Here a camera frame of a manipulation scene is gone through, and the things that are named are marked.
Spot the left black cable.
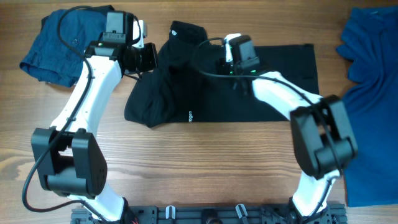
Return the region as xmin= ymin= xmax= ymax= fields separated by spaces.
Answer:
xmin=21 ymin=5 xmax=142 ymax=223

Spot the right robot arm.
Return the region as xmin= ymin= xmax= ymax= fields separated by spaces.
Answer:
xmin=223 ymin=33 xmax=358 ymax=223

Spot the black cable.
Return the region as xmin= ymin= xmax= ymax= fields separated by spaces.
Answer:
xmin=190 ymin=37 xmax=345 ymax=218
xmin=21 ymin=5 xmax=142 ymax=223

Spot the black t-shirt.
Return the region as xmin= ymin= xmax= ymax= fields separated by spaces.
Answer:
xmin=124 ymin=21 xmax=319 ymax=128

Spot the blue t-shirt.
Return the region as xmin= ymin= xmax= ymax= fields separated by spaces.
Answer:
xmin=336 ymin=6 xmax=397 ymax=207

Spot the white rail clip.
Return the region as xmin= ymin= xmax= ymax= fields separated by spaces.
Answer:
xmin=165 ymin=205 xmax=176 ymax=220
xmin=235 ymin=203 xmax=248 ymax=219

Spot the left white rail clip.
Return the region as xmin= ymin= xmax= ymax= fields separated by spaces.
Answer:
xmin=165 ymin=205 xmax=176 ymax=220

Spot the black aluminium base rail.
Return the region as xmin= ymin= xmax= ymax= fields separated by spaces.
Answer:
xmin=70 ymin=203 xmax=348 ymax=224

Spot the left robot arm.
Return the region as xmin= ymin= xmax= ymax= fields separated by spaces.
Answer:
xmin=30 ymin=11 xmax=158 ymax=223

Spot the right white rail clip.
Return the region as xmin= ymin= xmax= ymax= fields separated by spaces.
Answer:
xmin=235 ymin=203 xmax=248 ymax=219

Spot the folded dark blue shirt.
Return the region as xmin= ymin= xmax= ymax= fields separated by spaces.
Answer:
xmin=19 ymin=10 xmax=106 ymax=87

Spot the right black cable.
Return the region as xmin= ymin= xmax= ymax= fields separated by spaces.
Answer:
xmin=190 ymin=37 xmax=345 ymax=218

